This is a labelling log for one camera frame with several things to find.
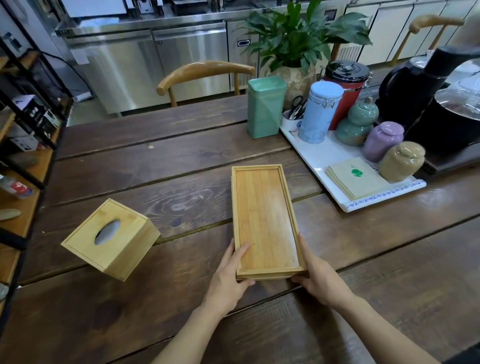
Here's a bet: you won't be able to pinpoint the red canister with black lid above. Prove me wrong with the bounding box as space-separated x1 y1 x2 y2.
323 60 373 131

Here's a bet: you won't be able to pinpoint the person's left forearm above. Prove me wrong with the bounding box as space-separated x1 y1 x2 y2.
150 304 226 364

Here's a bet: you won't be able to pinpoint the stainless steel counter fridge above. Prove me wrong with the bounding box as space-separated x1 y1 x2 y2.
54 15 261 115

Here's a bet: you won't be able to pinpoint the green gourd-shaped ceramic jar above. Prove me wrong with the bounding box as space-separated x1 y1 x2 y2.
335 97 380 147

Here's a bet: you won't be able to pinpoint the white rectangular ceramic tray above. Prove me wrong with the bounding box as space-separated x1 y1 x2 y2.
279 122 427 213

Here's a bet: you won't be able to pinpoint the bamboo rectangular tray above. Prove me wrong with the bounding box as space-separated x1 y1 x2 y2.
231 164 309 282

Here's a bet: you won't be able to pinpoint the green tin canister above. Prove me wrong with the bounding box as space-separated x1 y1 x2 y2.
247 76 288 140

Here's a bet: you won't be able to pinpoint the person's right hand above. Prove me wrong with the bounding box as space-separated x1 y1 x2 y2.
291 233 353 311

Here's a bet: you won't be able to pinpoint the dark tea station base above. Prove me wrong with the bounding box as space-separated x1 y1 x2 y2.
416 140 480 177

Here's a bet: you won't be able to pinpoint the blue glass clip-top jar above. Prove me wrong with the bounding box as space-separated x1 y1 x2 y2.
298 81 344 145

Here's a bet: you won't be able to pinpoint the wooden chair with curved back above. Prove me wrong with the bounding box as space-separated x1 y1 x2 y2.
157 61 256 108
390 14 466 67

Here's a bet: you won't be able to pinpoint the black metal wooden shelf rack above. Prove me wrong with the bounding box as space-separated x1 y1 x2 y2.
0 0 74 334

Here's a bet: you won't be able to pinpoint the black-handled scissors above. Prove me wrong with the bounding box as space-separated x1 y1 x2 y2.
289 95 307 121

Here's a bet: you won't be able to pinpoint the white cup utensil holder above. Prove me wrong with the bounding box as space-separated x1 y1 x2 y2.
281 109 304 132

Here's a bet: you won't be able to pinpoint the stack of green paper napkins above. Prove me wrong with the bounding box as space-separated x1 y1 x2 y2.
325 156 391 200

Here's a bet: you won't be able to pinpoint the bamboo tissue box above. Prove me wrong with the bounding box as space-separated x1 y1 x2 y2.
61 198 161 282

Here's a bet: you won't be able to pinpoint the black pot with glass lid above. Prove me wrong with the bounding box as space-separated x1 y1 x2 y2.
405 74 480 154

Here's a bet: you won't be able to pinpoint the beige ceramic tea jar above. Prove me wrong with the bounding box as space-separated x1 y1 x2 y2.
378 141 426 184

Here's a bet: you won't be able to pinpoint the person's right forearm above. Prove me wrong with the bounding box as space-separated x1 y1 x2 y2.
333 295 439 364

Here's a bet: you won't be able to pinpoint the purple ceramic tea jar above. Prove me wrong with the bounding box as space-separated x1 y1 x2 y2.
362 121 405 163

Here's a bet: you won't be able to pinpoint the black electric kettle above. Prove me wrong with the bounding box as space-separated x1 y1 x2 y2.
376 45 480 130

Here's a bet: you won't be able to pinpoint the white cabinet row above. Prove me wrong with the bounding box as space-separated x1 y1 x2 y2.
343 0 477 66

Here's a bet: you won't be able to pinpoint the person's left hand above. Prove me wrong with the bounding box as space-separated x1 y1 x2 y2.
201 240 256 318

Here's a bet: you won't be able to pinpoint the green potted plant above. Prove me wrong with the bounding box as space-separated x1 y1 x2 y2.
240 0 373 110

